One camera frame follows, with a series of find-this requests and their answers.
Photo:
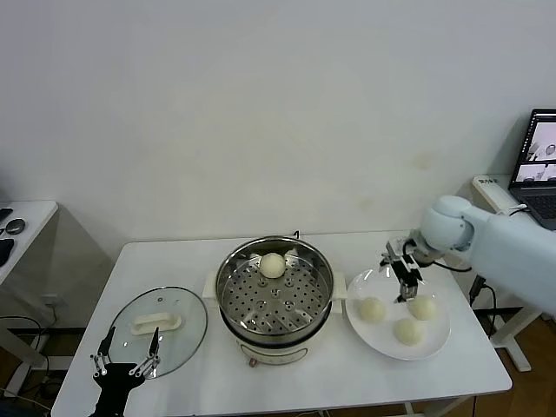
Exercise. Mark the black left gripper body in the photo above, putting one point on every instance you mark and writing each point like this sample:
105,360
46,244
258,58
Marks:
114,382

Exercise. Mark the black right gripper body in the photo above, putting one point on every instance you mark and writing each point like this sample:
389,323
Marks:
407,269

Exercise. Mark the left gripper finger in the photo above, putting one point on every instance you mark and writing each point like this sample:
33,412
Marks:
153,343
106,345

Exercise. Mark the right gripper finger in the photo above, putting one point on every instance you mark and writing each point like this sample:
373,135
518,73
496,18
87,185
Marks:
408,292
385,260

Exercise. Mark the white steamed baozi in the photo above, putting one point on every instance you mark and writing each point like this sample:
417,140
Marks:
372,309
272,266
423,308
408,332

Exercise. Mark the glass pot lid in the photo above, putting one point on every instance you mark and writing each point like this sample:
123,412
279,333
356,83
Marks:
182,339

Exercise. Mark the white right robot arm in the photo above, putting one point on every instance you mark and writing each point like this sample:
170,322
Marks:
499,243

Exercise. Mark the steel perforated steamer basket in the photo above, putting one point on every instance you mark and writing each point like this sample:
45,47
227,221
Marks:
278,313

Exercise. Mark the cream electric steamer pot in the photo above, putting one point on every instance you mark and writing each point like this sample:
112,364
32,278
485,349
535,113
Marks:
278,354

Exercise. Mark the white round plate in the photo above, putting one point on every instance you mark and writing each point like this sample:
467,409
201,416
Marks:
378,339

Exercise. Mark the black pouch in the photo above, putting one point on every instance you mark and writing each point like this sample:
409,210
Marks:
5,252

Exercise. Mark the plain white side desk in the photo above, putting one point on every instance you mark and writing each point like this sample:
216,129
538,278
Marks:
30,226

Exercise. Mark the open grey laptop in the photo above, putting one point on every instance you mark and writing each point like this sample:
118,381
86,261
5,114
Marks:
538,147

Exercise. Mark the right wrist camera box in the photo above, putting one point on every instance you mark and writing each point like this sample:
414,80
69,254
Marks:
394,247

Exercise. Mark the white wall outlet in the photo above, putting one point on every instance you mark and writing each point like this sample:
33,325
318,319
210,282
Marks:
50,299

